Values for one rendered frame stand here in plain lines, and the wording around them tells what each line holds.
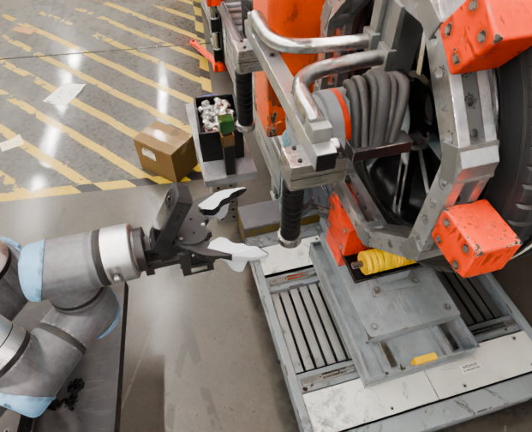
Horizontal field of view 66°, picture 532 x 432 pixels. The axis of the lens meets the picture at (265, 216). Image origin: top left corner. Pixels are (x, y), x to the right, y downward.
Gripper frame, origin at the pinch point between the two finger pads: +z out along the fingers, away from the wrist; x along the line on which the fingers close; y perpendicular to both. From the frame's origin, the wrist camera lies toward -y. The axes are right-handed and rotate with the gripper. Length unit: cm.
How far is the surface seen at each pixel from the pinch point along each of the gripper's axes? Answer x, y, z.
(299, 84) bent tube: -7.6, -18.4, 8.7
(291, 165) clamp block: 2.2, -11.9, 4.6
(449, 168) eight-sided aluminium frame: 8.5, -11.6, 26.0
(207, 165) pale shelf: -57, 37, -2
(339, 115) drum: -12.6, -7.8, 18.6
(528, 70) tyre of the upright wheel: 5.6, -23.7, 34.6
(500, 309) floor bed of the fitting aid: -3, 79, 87
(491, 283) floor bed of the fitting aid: -11, 75, 88
